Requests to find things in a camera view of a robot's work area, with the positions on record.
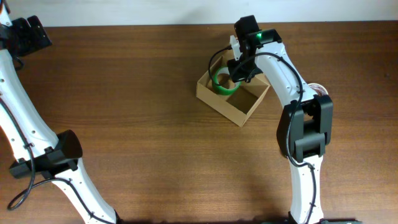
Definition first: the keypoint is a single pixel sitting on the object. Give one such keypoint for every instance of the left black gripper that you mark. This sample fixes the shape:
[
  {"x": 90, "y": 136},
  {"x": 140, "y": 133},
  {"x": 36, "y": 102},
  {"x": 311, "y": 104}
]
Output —
[{"x": 33, "y": 43}]

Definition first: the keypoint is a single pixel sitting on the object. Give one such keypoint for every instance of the brown cardboard box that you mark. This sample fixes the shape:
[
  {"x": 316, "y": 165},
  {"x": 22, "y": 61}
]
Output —
[{"x": 238, "y": 106}]

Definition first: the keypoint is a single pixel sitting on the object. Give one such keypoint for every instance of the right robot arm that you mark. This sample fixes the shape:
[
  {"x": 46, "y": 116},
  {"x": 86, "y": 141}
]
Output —
[{"x": 304, "y": 128}]

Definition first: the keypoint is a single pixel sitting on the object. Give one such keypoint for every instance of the green tape roll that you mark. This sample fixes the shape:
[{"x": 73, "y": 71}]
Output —
[{"x": 222, "y": 84}]

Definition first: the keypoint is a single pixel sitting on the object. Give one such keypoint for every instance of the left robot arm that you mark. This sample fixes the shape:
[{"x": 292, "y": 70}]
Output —
[{"x": 39, "y": 153}]

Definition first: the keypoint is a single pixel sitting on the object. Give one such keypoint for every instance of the white tape roll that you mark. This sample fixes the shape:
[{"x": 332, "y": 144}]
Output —
[{"x": 318, "y": 88}]

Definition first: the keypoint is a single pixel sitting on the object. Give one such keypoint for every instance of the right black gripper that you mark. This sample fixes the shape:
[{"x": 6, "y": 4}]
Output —
[{"x": 236, "y": 74}]

